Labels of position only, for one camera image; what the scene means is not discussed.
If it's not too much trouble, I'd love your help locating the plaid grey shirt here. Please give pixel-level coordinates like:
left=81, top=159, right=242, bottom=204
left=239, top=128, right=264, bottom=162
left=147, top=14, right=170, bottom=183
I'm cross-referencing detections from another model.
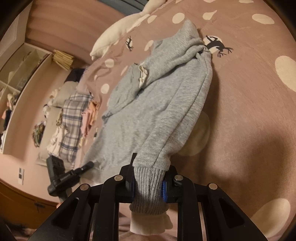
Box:
left=59, top=92, right=93, bottom=164

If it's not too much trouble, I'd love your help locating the straw tassel item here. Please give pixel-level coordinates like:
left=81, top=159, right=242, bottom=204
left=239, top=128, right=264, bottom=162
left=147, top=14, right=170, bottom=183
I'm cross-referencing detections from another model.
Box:
left=52, top=50, right=74, bottom=71

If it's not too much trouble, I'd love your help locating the orange pink clothes pile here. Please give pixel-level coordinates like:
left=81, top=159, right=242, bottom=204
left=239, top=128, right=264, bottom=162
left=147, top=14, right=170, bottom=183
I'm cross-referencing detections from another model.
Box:
left=80, top=100, right=100, bottom=137

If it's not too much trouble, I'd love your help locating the white plush pillow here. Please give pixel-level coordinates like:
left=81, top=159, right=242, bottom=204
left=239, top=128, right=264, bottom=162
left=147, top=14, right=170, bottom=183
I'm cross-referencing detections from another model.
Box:
left=90, top=0, right=166, bottom=61

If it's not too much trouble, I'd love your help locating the pink polka dot bedspread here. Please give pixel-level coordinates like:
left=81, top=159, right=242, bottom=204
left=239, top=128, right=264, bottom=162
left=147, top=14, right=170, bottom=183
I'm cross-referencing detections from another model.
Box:
left=11, top=0, right=296, bottom=241

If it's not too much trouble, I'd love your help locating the white wall switch panel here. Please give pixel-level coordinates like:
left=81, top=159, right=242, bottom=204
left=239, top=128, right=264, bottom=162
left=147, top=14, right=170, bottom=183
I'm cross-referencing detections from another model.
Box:
left=18, top=168, right=25, bottom=185

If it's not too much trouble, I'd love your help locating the white wall shelf unit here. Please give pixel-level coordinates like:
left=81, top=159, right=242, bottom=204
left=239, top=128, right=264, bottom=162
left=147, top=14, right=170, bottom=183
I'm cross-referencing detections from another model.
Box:
left=1, top=43, right=53, bottom=155

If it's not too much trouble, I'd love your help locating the white grey clothes heap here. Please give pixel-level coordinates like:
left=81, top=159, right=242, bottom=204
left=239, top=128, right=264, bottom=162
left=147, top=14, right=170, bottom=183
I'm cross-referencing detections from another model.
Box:
left=32, top=68, right=90, bottom=166

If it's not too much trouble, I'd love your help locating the grey blue sweatshirt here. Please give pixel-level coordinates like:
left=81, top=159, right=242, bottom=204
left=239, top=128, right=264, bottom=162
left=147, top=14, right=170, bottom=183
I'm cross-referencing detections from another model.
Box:
left=81, top=19, right=213, bottom=236

